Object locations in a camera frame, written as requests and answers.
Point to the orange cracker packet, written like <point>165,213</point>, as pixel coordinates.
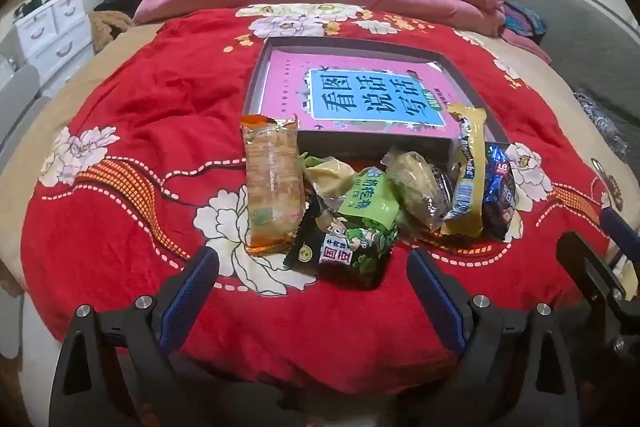
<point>272,187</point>

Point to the pink book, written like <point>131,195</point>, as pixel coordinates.
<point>370,97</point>

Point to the grey padded headboard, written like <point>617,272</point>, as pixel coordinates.
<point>565,22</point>

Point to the red floral blanket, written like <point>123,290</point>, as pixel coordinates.
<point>150,132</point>

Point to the beige bed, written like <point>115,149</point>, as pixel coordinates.
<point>75,87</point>

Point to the grey cardboard box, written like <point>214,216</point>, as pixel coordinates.
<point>350,144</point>

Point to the dark patterned cloth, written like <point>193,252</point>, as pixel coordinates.
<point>602,122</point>

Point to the white drawer cabinet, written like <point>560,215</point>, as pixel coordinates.
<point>50,27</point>

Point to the black green pea packet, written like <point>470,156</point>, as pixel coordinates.
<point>340,257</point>

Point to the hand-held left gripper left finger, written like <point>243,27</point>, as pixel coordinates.
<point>191,289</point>

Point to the yellow-green snack packet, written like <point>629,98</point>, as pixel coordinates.
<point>365,199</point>

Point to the clear packet of round pastries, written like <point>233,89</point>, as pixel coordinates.
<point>417,192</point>

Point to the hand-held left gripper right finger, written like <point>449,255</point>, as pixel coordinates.
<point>434,294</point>

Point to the blue chocolate bar packet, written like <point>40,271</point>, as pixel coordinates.
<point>500,197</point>

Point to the gold wafer bar packet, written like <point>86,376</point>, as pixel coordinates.
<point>467,172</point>

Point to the dark green container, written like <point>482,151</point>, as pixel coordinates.
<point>27,7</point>

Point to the purple blue cloth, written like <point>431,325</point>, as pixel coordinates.
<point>525,24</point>

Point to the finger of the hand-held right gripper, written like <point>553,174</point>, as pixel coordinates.
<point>585,262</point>
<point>619,227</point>

